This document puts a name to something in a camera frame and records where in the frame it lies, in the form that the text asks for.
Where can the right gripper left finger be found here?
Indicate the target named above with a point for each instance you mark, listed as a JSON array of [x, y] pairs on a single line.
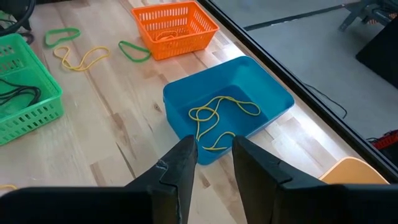
[[174, 193]]

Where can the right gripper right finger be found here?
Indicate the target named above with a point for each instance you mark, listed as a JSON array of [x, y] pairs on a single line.
[[258, 193]]

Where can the yellow rubber band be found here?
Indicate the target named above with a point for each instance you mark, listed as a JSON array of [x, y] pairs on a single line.
[[239, 101], [214, 148], [7, 186], [66, 66]]

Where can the green rubber band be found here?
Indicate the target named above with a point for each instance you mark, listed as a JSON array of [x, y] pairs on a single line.
[[133, 46], [62, 30]]

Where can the orange rubber band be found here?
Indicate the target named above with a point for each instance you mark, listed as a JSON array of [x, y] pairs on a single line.
[[166, 36]]

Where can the black rubber band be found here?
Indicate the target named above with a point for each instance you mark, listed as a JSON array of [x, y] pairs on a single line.
[[31, 90]]

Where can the blue plastic bin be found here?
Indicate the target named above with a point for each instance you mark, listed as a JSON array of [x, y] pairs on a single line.
[[248, 77]]

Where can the red black power station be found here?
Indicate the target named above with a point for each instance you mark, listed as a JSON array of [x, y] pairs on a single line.
[[387, 140]]

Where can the orange slotted plastic basket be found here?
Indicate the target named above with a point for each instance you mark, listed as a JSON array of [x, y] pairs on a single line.
[[174, 51]]

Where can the green slotted plastic basket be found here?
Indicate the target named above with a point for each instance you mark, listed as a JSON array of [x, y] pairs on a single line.
[[12, 112]]

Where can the large black object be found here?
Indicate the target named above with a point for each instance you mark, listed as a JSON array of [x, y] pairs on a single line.
[[382, 56]]

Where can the grey metal stand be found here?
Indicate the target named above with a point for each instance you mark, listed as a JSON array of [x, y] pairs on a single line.
[[357, 12]]

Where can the black aluminium frame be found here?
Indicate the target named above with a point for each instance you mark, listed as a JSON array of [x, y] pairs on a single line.
[[280, 72]]

